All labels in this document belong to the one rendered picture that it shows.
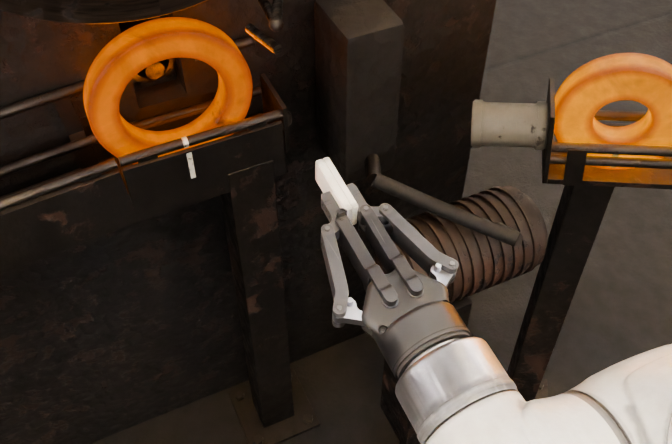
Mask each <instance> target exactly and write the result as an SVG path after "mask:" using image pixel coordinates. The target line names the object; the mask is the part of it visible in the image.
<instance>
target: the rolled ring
mask: <svg viewBox="0 0 672 444"><path fill-rule="evenodd" d="M171 58H193V59H197V60H200V61H203V62H205V63H207V64H209V65H210V66H211V67H213V68H214V69H215V70H216V71H217V74H218V89H217V92H216V95H215V97H214V99H213V101H212V103H211V104H210V106H209V107H208V108H207V109H206V110H205V111H204V112H203V113H202V114H201V115H200V116H199V117H198V118H196V119H195V120H193V121H192V122H190V123H188V124H186V125H184V126H181V127H178V128H175V129H171V130H165V131H150V130H145V129H141V128H138V127H135V126H133V125H132V124H130V123H128V122H127V121H126V120H125V119H124V118H123V117H122V116H121V114H120V113H119V104H120V99H121V95H122V93H123V91H124V89H125V87H126V86H127V84H128V83H129V82H130V81H131V80H132V78H133V77H134V76H135V75H137V74H138V73H139V72H140V71H142V70H143V69H145V68H146V67H148V66H150V65H152V64H154V63H156V62H159V61H162V60H166V59H171ZM252 92H253V83H252V76H251V72H250V69H249V66H248V64H247V62H246V60H245V59H244V57H243V55H242V54H241V52H240V50H239V49H238V47H237V46H236V44H235V43H234V42H233V40H232V39H231V38H230V37H229V36H228V35H227V34H226V33H224V32H223V31H222V30H220V29H218V28H217V27H215V26H213V25H211V24H209V23H206V22H203V21H200V20H197V19H192V18H185V17H165V18H158V19H153V20H149V21H146V22H143V23H140V24H138V25H135V26H133V27H131V28H129V29H127V30H125V31H124V32H122V33H121V34H119V35H118V36H116V37H115V38H114V39H112V40H111V41H110V42H109V43H108V44H107V45H106V46H105V47H104V48H103V49H102V50H101V51H100V52H99V54H98V55H97V56H96V58H95V59H94V61H93V62H92V64H91V66H90V68H89V70H88V73H87V75H86V79H85V82H84V88H83V103H84V108H85V112H86V115H87V118H88V121H89V124H90V127H91V130H92V132H93V134H94V136H95V137H96V139H97V140H98V142H99V143H100V144H101V145H102V146H103V147H104V148H105V149H106V150H107V151H108V152H110V153H111V154H112V155H114V156H115V157H117V158H118V156H122V155H125V154H128V153H132V152H135V151H139V150H142V149H145V148H149V147H152V146H155V145H159V144H162V143H166V142H169V141H172V140H176V139H179V138H181V137H185V136H189V135H193V134H196V133H199V132H203V131H206V130H209V129H213V128H216V127H220V126H223V125H226V124H230V123H233V122H236V121H240V120H243V119H245V117H246V115H247V112H248V110H249V107H250V104H251V99H252Z"/></svg>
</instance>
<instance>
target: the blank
mask: <svg viewBox="0 0 672 444"><path fill-rule="evenodd" d="M619 100H632V101H636V102H639V103H641V104H643V105H645V106H646V107H647V108H648V111H647V113H646V114H645V116H644V117H643V118H641V119H640V120H639V121H637V122H635V123H633V124H630V125H627V126H622V127H613V126H608V125H604V124H602V123H600V122H599V121H597V120H596V119H595V117H594V116H595V114H596V113H597V111H598V110H599V109H601V108H602V107H603V106H605V105H607V104H609V103H611V102H614V101H619ZM555 116H556V118H555V126H554V133H555V136H556V138H557V140H558V142H569V143H595V144H622V145H648V146H672V65H671V64H670V63H668V62H666V61H664V60H662V59H660V58H657V57H654V56H651V55H647V54H641V53H618V54H611V55H607V56H603V57H600V58H597V59H594V60H592V61H590V62H588V63H586V64H584V65H582V66H581V67H579V68H578V69H576V70H575V71H574V72H572V73H571V74H570V75H569V76H568V77H567V78H566V79H565V81H564V82H563V83H562V84H561V86H560V87H559V89H558V91H557V93H556V95H555ZM587 156H610V157H634V158H658V159H661V158H663V157H665V156H643V155H619V154H594V153H587Z"/></svg>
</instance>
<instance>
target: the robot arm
mask: <svg viewBox="0 0 672 444"><path fill-rule="evenodd" d="M315 180H316V182H317V184H318V185H319V187H320V189H321V190H322V192H323V193H322V194H321V208H322V209H323V211H324V213H325V215H326V216H327V218H328V220H329V222H330V223H329V224H324V225H323V226H322V227H321V249H322V253H323V257H324V261H325V266H326V270H327V274H328V279H329V283H330V287H331V292H332V296H333V300H334V303H333V312H332V324H333V326H334V327H336V328H341V327H343V326H344V325H345V323H347V324H353V325H360V326H361V327H362V329H363V330H364V332H366V333H367V334H369V335H370V336H371V337H373V338H374V340H375V341H376V343H377V345H378V347H379V349H380V351H381V352H382V354H383V356H384V358H385V360H386V361H387V363H388V365H389V367H390V369H391V370H392V372H393V374H394V376H395V378H396V379H397V380H398V382H397V384H396V387H395V394H396V397H397V399H398V401H399V402H400V404H401V406H402V408H403V410H404V412H405V413H406V415H407V417H408V419H409V421H410V423H411V424H412V426H413V428H414V430H415V432H416V434H417V438H418V440H419V442H420V443H421V444H672V344H669V345H665V346H661V347H658V348H655V349H652V350H649V351H646V352H643V353H641V354H638V355H635V356H633V357H630V358H628V359H625V360H623V361H621V362H618V363H616V364H614V365H612V366H610V367H608V368H606V369H604V370H602V371H600V372H598V373H596V374H594V375H592V376H590V377H588V378H587V379H586V380H584V381H583V382H582V383H580V384H579V385H577V386H576V387H574V388H572V389H570V390H568V391H566V392H564V393H562V394H559V395H556V396H552V397H548V398H542V399H534V400H530V401H528V402H527V401H525V399H524V398H523V397H522V395H521V394H520V393H519V391H518V390H517V386H516V385H515V383H514V382H513V380H512V379H510V378H509V376H508V374H507V373H506V371H505V370H504V368H503V367H502V365H501V364H500V362H499V361H498V359H497V358H496V356H495V354H494V353H493V351H492V350H491V348H490V347H489V345H488V344H487V342H486V341H485V340H483V339H482V338H478V337H472V335H471V333H470V331H469V330H468V328H467V326H466V325H465V323H464V322H463V320H462V319H461V317H460V315H459V314H458V312H457V311H456V309H455V308H454V306H453V305H452V304H451V303H450V301H449V293H448V289H447V286H448V285H449V284H451V283H453V282H454V280H455V276H456V273H457V269H458V266H459V264H458V262H457V261H456V260H455V259H453V258H451V257H449V256H447V255H445V254H443V253H441V252H439V251H438V250H437V249H436V248H435V247H434V246H433V245H432V244H430V243H429V242H428V241H427V240H426V239H425V238H424V237H423V236H422V235H421V234H420V233H419V232H418V231H417V230H416V229H415V228H414V227H413V226H412V225H411V224H410V223H409V222H407V221H406V220H405V219H404V218H403V217H402V216H401V215H400V214H399V213H398V212H397V211H396V210H395V209H394V208H393V207H392V206H391V205H389V204H388V203H383V204H381V205H380V206H378V207H373V206H370V205H368V204H367V203H366V201H365V199H364V198H363V196H362V194H361V193H360V191H359V190H358V188H357V186H356V185H354V184H353V183H351V184H348V185H346V184H345V183H344V181H343V179H342V178H341V176H340V174H339V173H338V171H337V170H336V168H335V166H334V165H333V163H332V161H331V160H330V158H329V157H325V158H323V159H319V160H316V162H315ZM357 220H358V221H359V222H358V230H359V229H360V228H361V230H362V232H363V234H364V235H365V237H366V239H367V240H368V242H369V244H370V245H371V247H372V249H373V250H374V252H375V254H376V255H377V257H378V259H379V261H380V262H381V264H382V266H383V267H384V269H385V271H386V272H387V274H384V273H383V271H382V269H381V268H380V266H379V265H377V264H376V263H375V261H374V260H373V258H372V256H371V255H370V253H369V251H368V250H367V248H366V246H365V245H364V243H363V241H362V240H361V238H360V236H359V235H358V233H357V231H356V230H355V228H354V226H353V225H355V224H356V223H357ZM390 237H391V238H392V239H393V240H394V241H395V242H396V243H397V244H398V245H399V246H400V247H401V248H402V249H403V250H404V251H405V252H406V253H407V254H408V255H409V256H410V257H411V258H412V259H413V260H414V261H415V262H416V263H417V264H418V265H419V266H420V267H421V268H422V269H423V270H424V271H426V272H427V273H428V274H430V277H431V278H430V277H428V276H426V275H424V274H422V273H420V272H417V271H415V270H413V269H412V268H411V266H410V265H409V263H408V261H407V260H406V258H405V257H404V256H403V255H401V254H400V252H399V251H398V249H397V248H396V246H395V244H394V243H393V241H392V239H391V238H390ZM337 239H338V241H339V242H340V244H341V246H342V248H343V249H344V251H345V253H346V255H347V256H348V258H349V260H350V262H351V263H352V265H353V267H354V269H355V270H356V272H357V274H358V276H359V277H360V279H361V281H362V283H363V286H364V289H365V291H366V295H365V300H364V305H363V310H362V311H361V310H359V309H358V308H357V305H356V301H355V300H353V298H351V297H349V298H348V295H349V291H348V284H347V280H346V276H345V272H344V268H343V264H342V260H341V256H340V252H339V248H338V244H337Z"/></svg>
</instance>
